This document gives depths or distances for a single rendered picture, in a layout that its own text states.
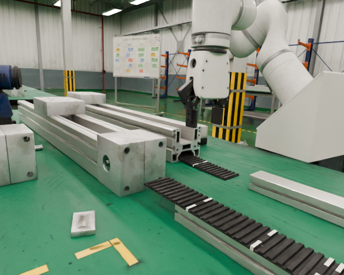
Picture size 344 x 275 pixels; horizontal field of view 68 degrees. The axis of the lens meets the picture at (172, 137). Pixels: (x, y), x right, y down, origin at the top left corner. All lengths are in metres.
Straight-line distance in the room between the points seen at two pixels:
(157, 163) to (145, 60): 5.95
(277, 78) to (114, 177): 0.64
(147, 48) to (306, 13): 4.86
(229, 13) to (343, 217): 0.42
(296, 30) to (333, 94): 8.25
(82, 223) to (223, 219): 0.19
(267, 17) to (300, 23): 8.01
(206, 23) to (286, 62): 0.43
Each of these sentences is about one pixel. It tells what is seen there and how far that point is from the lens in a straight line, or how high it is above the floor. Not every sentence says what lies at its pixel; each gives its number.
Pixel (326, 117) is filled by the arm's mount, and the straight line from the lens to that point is 0.79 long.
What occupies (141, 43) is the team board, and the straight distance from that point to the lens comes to 6.50.
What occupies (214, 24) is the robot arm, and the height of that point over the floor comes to 1.09.
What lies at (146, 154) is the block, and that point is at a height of 0.85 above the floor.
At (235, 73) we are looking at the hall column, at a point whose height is 1.08.
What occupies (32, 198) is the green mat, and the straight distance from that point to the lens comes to 0.49.
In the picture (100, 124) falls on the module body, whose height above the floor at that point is 0.86.
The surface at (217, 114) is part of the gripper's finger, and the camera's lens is 0.62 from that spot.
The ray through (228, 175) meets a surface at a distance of 0.57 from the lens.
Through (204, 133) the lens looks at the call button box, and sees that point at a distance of 0.81.
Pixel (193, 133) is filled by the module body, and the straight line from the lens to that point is 0.66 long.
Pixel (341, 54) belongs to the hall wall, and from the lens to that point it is 8.40.
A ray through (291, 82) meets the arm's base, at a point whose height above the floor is 0.99.
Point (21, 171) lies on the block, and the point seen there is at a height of 0.80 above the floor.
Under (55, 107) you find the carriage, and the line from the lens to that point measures 0.81.
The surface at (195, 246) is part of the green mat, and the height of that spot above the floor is 0.78.
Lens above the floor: 0.98
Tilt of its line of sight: 13 degrees down
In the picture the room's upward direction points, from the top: 2 degrees clockwise
